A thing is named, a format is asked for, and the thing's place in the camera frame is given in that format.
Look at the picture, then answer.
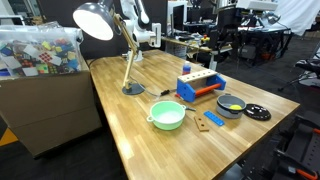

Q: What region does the black pot lid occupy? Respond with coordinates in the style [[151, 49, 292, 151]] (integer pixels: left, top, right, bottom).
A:
[[244, 104, 271, 121]]

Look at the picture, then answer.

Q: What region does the grey pot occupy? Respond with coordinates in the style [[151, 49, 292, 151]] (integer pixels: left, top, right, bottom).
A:
[[216, 94, 246, 119]]

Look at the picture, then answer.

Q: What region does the small metal screwdriver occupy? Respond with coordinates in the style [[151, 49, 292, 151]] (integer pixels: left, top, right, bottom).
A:
[[186, 107, 196, 111]]

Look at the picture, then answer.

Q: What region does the clear box of rubik cubes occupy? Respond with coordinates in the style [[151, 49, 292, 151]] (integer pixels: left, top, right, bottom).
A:
[[0, 22, 83, 77]]

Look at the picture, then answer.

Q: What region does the blue white bottle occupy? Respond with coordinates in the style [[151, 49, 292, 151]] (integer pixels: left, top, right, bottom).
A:
[[182, 61, 191, 75]]

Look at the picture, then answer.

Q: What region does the wooden desk lamp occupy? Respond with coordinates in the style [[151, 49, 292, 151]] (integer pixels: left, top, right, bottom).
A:
[[72, 1, 146, 96]]

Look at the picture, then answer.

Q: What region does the grey cable on table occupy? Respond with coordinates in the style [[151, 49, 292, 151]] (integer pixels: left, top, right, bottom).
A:
[[129, 76, 178, 98]]

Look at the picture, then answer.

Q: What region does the brown wooden block with holes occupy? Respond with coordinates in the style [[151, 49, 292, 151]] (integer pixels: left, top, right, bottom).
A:
[[194, 116, 209, 132]]

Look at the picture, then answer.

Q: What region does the black breadboard cart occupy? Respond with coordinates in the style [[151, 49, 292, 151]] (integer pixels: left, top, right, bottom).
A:
[[241, 112, 320, 180]]

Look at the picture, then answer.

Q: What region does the yellow lemon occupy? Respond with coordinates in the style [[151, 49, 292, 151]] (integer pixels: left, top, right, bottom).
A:
[[229, 105, 242, 110]]

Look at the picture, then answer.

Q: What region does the blue wooden toy toolbox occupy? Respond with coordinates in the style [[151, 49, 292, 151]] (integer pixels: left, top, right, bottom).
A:
[[176, 69, 226, 102]]

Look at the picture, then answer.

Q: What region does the green bowl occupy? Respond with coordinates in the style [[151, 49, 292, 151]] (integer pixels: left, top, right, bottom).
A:
[[146, 101, 186, 130]]

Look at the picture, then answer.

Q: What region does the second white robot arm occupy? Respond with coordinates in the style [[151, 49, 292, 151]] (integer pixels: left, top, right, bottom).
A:
[[120, 0, 161, 61]]

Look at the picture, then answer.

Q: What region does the cardboard box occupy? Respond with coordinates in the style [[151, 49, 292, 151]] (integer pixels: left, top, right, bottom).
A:
[[0, 63, 102, 157]]

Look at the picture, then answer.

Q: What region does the blue plastic strip with holes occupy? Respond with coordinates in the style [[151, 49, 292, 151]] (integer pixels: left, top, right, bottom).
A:
[[203, 111, 225, 126]]

